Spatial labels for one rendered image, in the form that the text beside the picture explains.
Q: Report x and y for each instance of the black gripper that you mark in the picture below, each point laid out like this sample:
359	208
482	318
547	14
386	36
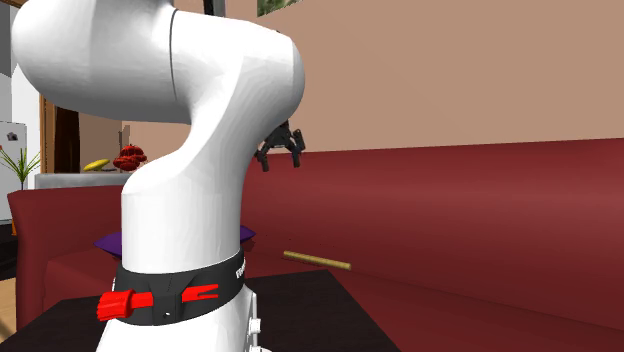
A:
281	137

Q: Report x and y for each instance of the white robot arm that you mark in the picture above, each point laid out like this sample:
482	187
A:
195	146

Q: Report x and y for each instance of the olive yellow stick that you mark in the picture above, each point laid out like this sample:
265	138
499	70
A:
317	260

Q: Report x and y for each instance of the red round fruit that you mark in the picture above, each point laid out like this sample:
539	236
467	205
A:
129	157

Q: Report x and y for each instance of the yellow banana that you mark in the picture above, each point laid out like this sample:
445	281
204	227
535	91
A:
96	164

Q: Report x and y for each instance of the purple cushion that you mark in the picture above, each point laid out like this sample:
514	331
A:
109	242

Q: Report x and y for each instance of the dark red sofa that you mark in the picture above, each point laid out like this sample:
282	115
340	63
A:
463	219

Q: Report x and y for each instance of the grey counter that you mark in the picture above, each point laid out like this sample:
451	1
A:
73	180

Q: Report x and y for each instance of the brown wooden door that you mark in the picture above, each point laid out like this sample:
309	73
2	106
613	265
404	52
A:
66	141

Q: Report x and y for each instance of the green potted plant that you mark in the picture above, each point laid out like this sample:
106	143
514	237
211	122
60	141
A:
20	166

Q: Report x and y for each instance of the white refrigerator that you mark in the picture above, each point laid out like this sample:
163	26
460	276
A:
10	166

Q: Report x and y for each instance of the green wall picture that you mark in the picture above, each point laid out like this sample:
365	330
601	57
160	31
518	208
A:
273	6

